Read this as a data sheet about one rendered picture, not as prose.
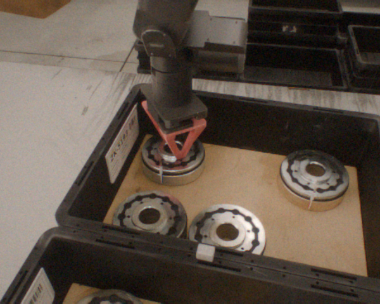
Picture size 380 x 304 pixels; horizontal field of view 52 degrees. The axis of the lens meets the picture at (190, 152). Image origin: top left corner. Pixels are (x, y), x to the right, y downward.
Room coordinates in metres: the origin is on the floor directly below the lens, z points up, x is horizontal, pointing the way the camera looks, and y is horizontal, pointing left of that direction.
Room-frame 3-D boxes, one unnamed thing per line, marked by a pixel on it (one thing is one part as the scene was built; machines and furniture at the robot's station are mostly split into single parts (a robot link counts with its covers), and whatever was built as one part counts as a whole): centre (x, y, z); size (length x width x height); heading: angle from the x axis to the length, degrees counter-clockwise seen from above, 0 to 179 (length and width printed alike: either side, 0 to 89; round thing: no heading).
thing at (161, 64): (0.47, 0.02, 1.04); 0.07 x 0.06 x 0.07; 80
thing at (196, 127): (0.45, 0.02, 0.91); 0.07 x 0.07 x 0.09; 26
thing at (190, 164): (0.46, 0.03, 0.86); 0.10 x 0.10 x 0.01
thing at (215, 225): (0.30, -0.05, 0.86); 0.05 x 0.05 x 0.01
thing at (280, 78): (1.37, -0.41, 0.31); 0.40 x 0.30 x 0.34; 81
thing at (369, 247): (0.37, -0.07, 0.87); 0.40 x 0.30 x 0.11; 77
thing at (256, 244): (0.30, -0.05, 0.86); 0.10 x 0.10 x 0.01
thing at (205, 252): (0.23, -0.02, 0.94); 0.02 x 0.01 x 0.01; 77
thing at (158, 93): (0.47, 0.03, 0.98); 0.10 x 0.07 x 0.07; 26
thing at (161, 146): (0.46, 0.03, 0.87); 0.05 x 0.05 x 0.01
